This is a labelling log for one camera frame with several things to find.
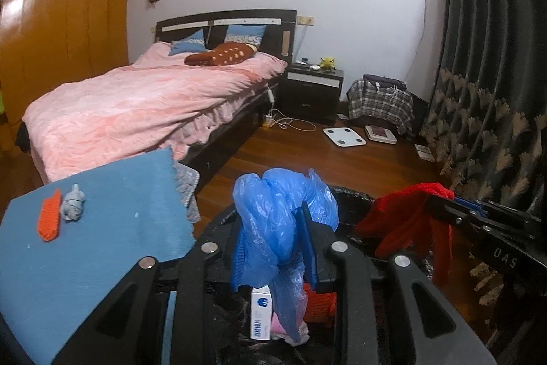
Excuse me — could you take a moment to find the brown dotted pillow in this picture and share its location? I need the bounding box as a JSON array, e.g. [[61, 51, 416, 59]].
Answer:
[[185, 41, 257, 67]]

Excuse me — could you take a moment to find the blue plastic bag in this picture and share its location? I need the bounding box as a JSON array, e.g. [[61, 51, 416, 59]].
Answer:
[[231, 167, 340, 342]]

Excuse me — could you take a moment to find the black trash bin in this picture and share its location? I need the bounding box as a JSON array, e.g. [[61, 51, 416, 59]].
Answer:
[[192, 184, 437, 365]]

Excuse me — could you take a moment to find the blue pillow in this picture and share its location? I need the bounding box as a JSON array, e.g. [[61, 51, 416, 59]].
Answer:
[[224, 24, 266, 47], [169, 28, 206, 56]]

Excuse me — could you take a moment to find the orange-red knit item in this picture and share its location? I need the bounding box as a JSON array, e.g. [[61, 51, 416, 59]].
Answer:
[[38, 189, 63, 242], [303, 282, 338, 324]]

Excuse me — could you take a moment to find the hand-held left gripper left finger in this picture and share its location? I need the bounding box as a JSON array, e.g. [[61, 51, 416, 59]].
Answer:
[[50, 239, 240, 365]]

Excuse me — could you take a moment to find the dark wooden bed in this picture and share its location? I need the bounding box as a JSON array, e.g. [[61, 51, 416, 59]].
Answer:
[[15, 9, 298, 186]]

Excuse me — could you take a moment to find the blue table cloth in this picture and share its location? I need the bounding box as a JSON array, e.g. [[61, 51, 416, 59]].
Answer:
[[0, 146, 195, 365]]

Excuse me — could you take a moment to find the plaid cloth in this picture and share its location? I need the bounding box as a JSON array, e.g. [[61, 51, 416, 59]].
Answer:
[[347, 78, 414, 135]]

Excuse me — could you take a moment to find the white printed box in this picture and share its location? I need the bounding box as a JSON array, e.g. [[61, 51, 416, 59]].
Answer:
[[249, 285, 274, 342]]

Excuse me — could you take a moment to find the dark patterned curtain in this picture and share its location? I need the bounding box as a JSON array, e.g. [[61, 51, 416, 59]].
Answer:
[[416, 0, 547, 331]]

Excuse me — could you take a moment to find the scale with red top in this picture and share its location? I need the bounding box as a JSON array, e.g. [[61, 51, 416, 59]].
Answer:
[[364, 125, 397, 144]]

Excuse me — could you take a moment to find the wooden wardrobe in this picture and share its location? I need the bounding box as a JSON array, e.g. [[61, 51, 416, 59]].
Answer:
[[0, 0, 133, 160]]

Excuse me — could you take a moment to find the dark nightstand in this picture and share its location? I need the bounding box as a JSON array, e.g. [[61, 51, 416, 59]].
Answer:
[[282, 63, 345, 126]]

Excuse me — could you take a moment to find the dark bag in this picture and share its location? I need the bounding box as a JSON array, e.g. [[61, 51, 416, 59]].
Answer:
[[363, 74, 406, 90]]

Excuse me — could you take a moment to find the white book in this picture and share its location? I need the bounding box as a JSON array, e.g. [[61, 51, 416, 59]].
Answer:
[[414, 144, 437, 162]]

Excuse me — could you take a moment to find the pink blanket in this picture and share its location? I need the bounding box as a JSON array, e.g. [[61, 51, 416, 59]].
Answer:
[[21, 41, 288, 183]]

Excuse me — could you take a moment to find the pink cloth item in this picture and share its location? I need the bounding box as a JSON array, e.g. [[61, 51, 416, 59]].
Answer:
[[269, 316, 310, 346]]

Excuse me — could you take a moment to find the grey patterned cloth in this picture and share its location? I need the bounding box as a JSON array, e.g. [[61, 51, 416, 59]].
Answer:
[[173, 162, 201, 222]]

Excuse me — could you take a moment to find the grey sock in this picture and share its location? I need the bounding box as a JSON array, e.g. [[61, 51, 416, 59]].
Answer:
[[61, 184, 87, 222]]

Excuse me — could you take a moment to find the white cable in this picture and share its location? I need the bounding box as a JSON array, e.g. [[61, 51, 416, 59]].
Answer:
[[273, 108, 316, 132]]

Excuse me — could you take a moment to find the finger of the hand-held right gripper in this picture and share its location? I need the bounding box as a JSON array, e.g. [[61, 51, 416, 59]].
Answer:
[[453, 196, 544, 225], [427, 194, 493, 240]]

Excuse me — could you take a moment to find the red knit glove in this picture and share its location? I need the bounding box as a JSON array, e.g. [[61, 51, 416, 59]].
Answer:
[[356, 182, 456, 289]]

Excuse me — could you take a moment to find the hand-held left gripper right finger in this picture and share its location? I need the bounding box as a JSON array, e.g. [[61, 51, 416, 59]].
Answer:
[[298, 200, 498, 365]]

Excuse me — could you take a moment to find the white bathroom scale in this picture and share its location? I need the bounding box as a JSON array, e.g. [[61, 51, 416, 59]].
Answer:
[[323, 127, 367, 147]]

